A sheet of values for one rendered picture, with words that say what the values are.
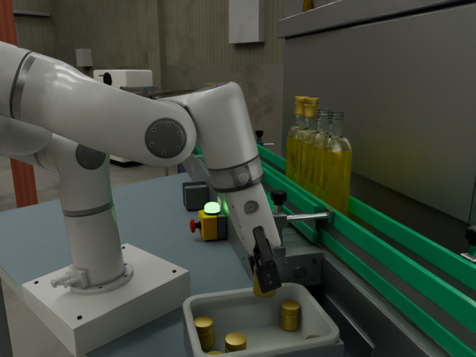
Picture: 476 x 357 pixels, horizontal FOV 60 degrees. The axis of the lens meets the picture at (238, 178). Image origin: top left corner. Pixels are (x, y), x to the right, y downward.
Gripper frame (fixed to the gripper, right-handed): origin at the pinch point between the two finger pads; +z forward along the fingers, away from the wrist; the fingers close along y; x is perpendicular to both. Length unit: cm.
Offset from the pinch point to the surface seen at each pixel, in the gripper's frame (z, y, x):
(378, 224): 4.7, 9.5, -24.4
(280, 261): 6.5, 12.3, -5.3
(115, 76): -37, 502, 45
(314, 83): -16, 65, -40
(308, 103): -16.7, 32.8, -24.7
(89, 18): -148, 772, 70
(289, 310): 12.6, 5.9, -3.2
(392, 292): 7.0, -6.2, -16.7
